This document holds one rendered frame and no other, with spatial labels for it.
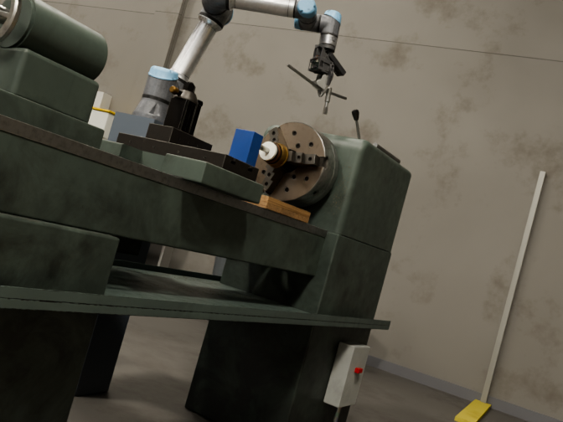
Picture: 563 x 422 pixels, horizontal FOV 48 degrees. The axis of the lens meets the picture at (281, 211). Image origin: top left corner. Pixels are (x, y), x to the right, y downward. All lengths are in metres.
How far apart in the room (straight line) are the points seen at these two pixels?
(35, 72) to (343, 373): 1.77
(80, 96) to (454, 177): 4.14
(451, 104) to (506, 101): 0.43
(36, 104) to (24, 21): 0.18
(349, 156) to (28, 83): 1.40
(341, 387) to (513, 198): 2.93
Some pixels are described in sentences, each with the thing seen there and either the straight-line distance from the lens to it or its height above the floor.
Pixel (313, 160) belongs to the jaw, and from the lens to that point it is 2.36.
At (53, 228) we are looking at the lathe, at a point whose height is 0.67.
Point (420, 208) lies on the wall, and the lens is 5.38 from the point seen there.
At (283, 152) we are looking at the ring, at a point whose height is 1.09.
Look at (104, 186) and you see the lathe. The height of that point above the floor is 0.79.
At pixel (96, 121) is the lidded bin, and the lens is 6.49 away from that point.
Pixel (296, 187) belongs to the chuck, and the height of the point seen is 0.99.
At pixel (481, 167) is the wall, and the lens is 5.36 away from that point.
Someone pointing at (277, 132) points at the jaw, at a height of 1.17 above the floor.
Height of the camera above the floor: 0.77
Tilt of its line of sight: 3 degrees up
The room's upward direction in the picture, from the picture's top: 16 degrees clockwise
